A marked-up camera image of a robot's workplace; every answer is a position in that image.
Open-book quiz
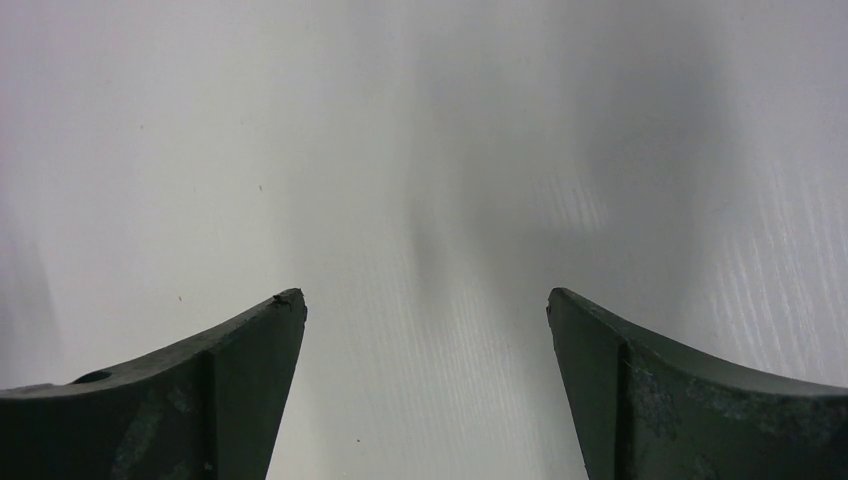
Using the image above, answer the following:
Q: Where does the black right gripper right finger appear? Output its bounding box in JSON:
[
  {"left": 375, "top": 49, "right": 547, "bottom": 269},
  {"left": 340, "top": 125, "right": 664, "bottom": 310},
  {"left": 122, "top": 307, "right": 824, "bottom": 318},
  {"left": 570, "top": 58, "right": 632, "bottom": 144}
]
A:
[{"left": 547, "top": 288, "right": 847, "bottom": 479}]

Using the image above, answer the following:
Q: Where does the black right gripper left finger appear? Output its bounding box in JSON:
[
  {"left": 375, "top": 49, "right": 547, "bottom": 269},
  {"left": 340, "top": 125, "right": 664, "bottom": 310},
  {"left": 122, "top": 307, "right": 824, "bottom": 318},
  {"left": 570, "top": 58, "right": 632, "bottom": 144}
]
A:
[{"left": 1, "top": 288, "right": 308, "bottom": 479}]

